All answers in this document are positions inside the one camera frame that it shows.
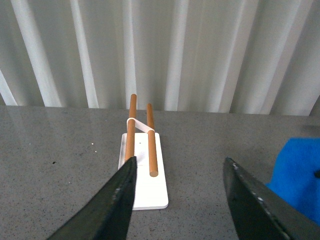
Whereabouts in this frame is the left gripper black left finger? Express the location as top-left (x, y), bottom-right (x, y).
top-left (49, 156), bottom-right (137, 240)

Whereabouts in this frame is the wooden rack rod right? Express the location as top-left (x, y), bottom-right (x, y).
top-left (146, 103), bottom-right (159, 178)

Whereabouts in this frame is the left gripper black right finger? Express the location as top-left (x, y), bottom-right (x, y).
top-left (223, 157), bottom-right (320, 240)

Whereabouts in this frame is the white towel rack base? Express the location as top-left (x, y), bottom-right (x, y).
top-left (127, 117), bottom-right (169, 211)

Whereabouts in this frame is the white pleated curtain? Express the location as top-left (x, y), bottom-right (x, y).
top-left (0, 0), bottom-right (320, 116)

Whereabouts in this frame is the wooden rack rod left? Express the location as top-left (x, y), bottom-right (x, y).
top-left (124, 94), bottom-right (137, 161)

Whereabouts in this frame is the wooden rack rod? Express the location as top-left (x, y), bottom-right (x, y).
top-left (146, 103), bottom-right (159, 178)
top-left (124, 94), bottom-right (137, 161)

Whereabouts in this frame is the blue microfiber cloth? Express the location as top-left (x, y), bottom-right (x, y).
top-left (266, 138), bottom-right (320, 224)

